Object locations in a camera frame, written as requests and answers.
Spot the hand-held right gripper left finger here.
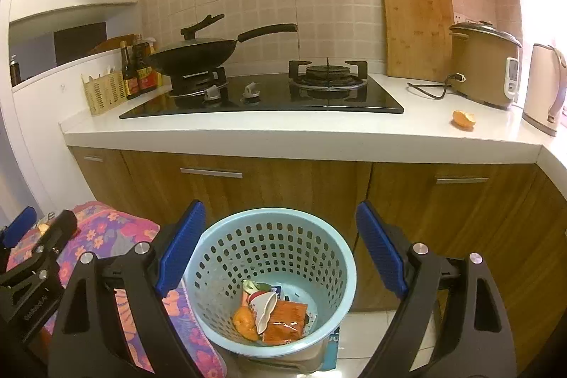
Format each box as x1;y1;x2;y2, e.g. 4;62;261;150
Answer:
48;200;209;378

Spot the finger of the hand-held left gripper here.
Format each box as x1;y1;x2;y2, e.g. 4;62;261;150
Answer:
0;206;37;248
0;210;78;287

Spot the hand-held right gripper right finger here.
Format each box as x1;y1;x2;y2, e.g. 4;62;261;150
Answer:
355;201;519;378

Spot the light blue perforated plastic basket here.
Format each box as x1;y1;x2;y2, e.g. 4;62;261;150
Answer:
183;207;357;359

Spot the orange and white paper cup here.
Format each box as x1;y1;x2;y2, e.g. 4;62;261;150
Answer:
249;290;309;346

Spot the floral printed cloth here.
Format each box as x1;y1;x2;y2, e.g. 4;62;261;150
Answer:
6;201;228;378

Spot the green wrapper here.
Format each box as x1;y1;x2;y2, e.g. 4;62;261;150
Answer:
242;279;269;295

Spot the orange peel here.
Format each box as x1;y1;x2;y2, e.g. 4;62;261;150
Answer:
451;109;476;131
232;305;260;342

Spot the blue carton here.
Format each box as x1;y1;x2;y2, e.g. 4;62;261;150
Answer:
322;326;342;371

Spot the wooden kitchen cabinet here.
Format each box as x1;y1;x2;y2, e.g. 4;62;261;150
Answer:
66;145;567;363

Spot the beige perforated utensil holder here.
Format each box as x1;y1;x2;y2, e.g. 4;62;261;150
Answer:
81;70;127;116

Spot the dark sauce bottle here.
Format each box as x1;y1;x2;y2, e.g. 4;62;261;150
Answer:
120;41;141;100
135;35;158;94

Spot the black glass gas stove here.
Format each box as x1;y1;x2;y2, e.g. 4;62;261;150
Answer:
119;70;405;120

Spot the black burner grate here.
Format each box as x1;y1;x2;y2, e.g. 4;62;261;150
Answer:
168;67;229;96
288;58;369;92

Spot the black wok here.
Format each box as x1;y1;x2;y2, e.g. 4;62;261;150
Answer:
145;23;298;77

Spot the beige rice cooker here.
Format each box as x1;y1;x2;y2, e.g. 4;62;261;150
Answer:
449;20;522;110

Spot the black wok lid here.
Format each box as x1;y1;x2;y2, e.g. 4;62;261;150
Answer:
155;14;237;51

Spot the wooden cutting board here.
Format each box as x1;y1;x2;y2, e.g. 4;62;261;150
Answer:
380;0;457;82

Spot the beige electric kettle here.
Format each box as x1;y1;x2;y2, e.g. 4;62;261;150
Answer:
521;43;567;138

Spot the long metal cabinet handle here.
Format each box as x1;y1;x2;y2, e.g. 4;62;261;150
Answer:
180;168;243;179
435;175;490;185

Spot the black power cable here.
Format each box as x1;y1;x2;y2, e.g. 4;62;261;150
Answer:
406;73;466;100

